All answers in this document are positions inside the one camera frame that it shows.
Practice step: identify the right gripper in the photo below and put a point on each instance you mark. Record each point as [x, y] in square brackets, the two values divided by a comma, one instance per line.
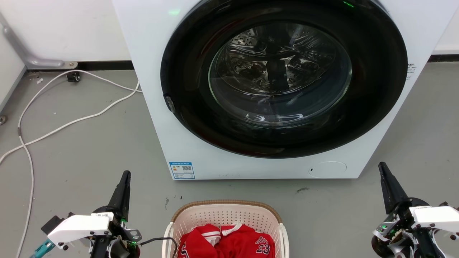
[423, 224]

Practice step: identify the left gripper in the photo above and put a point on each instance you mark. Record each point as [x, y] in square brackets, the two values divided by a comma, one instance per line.
[80, 227]

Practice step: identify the white plastic laundry basket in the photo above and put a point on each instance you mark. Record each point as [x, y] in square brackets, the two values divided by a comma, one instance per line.
[229, 215]

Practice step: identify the blue energy label sticker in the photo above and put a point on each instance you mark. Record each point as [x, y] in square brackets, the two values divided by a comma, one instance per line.
[181, 170]

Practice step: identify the teal plastic part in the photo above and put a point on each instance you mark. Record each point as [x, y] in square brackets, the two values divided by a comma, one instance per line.
[40, 248]

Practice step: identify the black round washer door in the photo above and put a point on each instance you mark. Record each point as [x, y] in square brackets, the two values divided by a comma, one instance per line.
[186, 111]

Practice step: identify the red basketball jersey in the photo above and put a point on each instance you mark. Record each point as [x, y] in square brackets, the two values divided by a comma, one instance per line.
[233, 243]

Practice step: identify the round metal floor bolt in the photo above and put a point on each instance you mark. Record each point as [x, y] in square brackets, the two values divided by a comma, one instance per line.
[2, 119]

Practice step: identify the white front-load washing machine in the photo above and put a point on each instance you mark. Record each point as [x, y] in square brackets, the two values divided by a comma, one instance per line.
[150, 43]

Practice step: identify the grey metal pipe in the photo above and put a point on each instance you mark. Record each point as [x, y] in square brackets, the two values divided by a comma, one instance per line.
[21, 48]

